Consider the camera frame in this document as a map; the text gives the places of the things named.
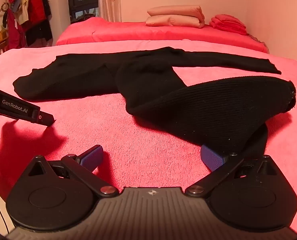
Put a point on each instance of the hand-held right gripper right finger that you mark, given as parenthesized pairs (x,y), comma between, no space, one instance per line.
(211,158)

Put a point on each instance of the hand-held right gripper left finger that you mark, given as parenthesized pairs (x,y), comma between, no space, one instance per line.
(93,156)

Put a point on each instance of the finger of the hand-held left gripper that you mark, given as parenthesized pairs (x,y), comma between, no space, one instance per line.
(45,119)

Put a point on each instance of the black knit pants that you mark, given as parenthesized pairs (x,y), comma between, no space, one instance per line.
(163,92)

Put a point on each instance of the pink fleece blanket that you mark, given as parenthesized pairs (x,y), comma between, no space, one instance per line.
(138,135)

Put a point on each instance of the clothes rack with garments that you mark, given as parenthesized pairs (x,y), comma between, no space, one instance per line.
(42,30)

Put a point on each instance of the cream garment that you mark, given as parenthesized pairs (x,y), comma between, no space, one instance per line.
(25,7)

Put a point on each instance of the red jacket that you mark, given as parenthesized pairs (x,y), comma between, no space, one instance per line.
(37,5)

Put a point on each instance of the dark cloth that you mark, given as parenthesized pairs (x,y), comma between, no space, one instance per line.
(83,18)

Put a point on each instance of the red bed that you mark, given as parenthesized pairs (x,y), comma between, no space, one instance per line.
(138,32)

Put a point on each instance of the pale patterned curtain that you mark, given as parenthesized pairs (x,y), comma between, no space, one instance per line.
(109,0)

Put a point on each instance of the folded red blanket stack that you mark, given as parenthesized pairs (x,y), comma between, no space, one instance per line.
(228,23)

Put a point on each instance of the pink pillow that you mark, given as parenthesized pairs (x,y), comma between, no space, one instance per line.
(176,11)
(171,21)

